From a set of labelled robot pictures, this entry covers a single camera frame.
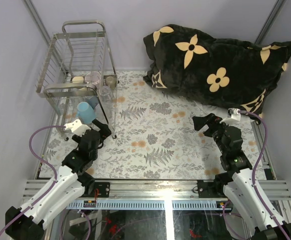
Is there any black floral plush pillow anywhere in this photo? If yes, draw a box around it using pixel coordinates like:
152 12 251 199
143 24 291 119

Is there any floral patterned table mat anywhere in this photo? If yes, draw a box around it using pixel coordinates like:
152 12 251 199
37 70 269 180

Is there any clear faceted drinking glass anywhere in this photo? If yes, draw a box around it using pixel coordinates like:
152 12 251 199
99 85 113 102

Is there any pink ribbed ceramic mug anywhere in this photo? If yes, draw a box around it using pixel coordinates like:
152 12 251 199
84 71 102 86

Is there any aluminium front rail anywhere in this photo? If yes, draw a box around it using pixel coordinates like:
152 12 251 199
23 179 291 211

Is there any steel two-tier dish rack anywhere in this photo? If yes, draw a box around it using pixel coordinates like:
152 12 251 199
36 20 118 139

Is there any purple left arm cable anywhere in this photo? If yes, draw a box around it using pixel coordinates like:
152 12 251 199
0 125 68 240

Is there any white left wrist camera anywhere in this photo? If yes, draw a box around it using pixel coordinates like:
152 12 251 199
63 119 91 137

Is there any light blue ceramic mug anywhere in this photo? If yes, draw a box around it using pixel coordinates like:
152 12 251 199
76 101 96 125

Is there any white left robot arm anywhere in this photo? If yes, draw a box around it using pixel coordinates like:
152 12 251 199
2 119 112 240

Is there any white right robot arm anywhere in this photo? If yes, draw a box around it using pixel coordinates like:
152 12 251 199
192 108 291 240

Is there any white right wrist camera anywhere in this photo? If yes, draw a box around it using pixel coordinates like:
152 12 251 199
220 108 241 125

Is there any olive green ceramic mug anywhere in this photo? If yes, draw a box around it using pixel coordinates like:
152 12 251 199
105 75 117 89

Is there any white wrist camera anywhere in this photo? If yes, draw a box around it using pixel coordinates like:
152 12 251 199
63 119 91 137
220 108 241 125

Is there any blue textured square mug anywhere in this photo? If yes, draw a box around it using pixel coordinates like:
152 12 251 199
88 95 99 109

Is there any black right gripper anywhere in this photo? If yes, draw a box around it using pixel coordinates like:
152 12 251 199
192 113 232 155

